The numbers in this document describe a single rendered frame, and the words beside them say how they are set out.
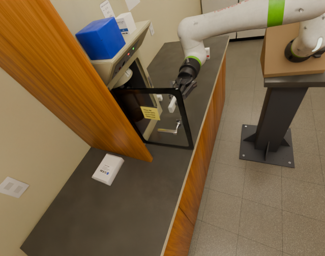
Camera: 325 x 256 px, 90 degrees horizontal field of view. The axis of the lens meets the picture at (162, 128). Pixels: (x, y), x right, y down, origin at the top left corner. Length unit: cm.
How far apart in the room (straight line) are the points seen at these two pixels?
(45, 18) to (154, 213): 78
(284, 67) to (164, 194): 107
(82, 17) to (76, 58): 20
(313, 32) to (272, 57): 27
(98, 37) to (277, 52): 109
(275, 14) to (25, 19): 74
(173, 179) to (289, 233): 119
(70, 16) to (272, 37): 114
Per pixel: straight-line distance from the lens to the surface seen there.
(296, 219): 186
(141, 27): 77
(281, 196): 188
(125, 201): 91
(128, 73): 87
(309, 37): 114
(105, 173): 100
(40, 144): 109
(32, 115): 105
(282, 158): 203
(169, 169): 88
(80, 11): 70
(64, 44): 54
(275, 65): 133
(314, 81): 134
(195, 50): 86
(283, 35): 138
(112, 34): 62
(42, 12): 53
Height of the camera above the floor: 172
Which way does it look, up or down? 48 degrees down
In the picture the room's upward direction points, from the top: 24 degrees counter-clockwise
